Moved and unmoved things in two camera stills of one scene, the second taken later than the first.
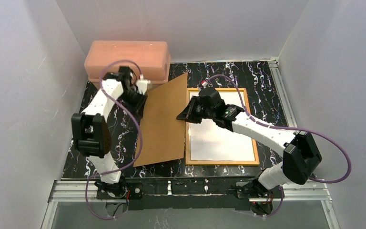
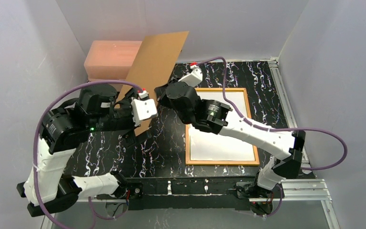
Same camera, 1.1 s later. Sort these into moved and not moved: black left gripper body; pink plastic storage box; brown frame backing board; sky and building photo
Moved: black left gripper body; brown frame backing board
Not moved: sky and building photo; pink plastic storage box
